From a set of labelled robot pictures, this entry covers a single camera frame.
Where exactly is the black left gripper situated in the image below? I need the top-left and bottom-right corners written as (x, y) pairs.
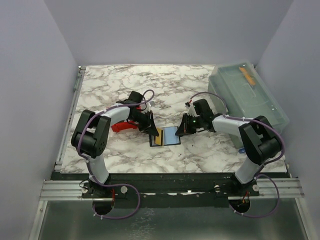
top-left (129, 110), bottom-right (159, 137)

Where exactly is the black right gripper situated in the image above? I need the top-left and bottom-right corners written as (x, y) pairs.
top-left (175, 113), bottom-right (204, 136)

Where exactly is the yellow credit card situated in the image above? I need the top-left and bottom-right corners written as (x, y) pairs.
top-left (149, 135), bottom-right (162, 147)

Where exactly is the black leather card holder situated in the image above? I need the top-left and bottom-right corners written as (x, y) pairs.
top-left (149, 126), bottom-right (181, 147)

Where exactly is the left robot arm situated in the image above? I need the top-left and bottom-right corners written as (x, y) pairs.
top-left (71, 89), bottom-right (160, 198)

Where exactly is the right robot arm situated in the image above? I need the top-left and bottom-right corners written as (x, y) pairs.
top-left (175, 99), bottom-right (284, 196)

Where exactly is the red plastic bin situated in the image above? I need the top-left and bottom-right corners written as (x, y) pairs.
top-left (111, 121), bottom-right (138, 133)

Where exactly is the small blue object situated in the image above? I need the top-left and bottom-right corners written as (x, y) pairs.
top-left (238, 148), bottom-right (246, 154)

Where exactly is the green plastic storage box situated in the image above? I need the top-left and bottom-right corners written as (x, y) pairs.
top-left (207, 60), bottom-right (289, 134)

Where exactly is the orange tool inside box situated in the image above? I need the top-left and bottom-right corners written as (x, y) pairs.
top-left (238, 67), bottom-right (256, 86)

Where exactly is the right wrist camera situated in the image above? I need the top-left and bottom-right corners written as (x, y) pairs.
top-left (185, 100), bottom-right (197, 117)

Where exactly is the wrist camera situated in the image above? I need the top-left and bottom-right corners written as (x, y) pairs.
top-left (145, 101), bottom-right (154, 112)
top-left (185, 100), bottom-right (197, 117)

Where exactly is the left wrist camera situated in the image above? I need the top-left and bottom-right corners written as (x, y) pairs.
top-left (145, 101), bottom-right (154, 112)

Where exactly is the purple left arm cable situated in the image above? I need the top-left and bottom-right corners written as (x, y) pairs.
top-left (76, 89), bottom-right (155, 221)

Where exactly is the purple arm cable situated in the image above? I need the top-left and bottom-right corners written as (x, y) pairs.
top-left (186, 91), bottom-right (286, 218)
top-left (76, 89), bottom-right (155, 221)

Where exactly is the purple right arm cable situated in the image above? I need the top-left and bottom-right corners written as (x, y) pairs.
top-left (186, 91), bottom-right (286, 218)

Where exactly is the aluminium rail frame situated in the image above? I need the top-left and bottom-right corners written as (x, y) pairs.
top-left (30, 65), bottom-right (314, 240)

